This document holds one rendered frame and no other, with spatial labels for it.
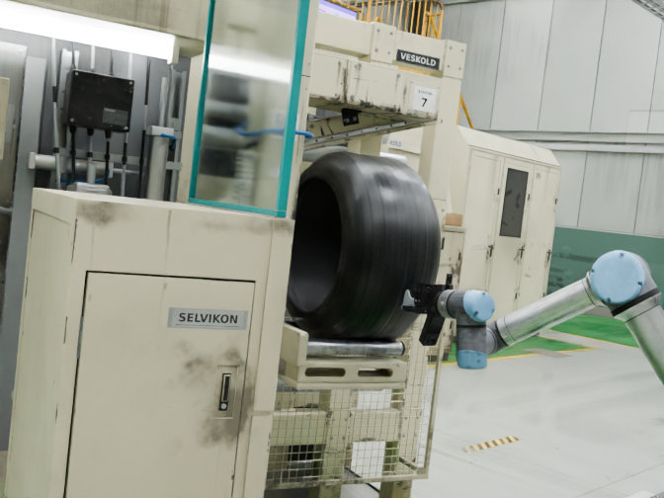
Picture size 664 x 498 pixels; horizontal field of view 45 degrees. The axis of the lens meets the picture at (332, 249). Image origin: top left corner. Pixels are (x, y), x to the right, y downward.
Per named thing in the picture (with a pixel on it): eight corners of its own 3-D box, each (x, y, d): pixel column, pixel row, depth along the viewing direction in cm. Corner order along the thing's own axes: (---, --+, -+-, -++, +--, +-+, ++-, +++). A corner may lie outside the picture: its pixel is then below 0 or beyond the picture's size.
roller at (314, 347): (292, 340, 229) (294, 356, 227) (299, 335, 226) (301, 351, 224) (396, 343, 246) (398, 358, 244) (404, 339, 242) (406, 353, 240)
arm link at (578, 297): (641, 243, 199) (470, 325, 219) (635, 242, 189) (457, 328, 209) (664, 285, 197) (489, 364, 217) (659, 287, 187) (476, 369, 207)
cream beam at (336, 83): (279, 91, 250) (285, 43, 249) (249, 97, 272) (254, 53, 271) (439, 121, 278) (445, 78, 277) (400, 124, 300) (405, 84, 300)
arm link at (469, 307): (472, 326, 193) (471, 290, 194) (445, 323, 203) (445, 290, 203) (498, 324, 197) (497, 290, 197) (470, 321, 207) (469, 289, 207)
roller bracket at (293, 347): (296, 368, 220) (300, 332, 220) (243, 339, 256) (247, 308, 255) (307, 368, 222) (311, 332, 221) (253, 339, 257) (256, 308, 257)
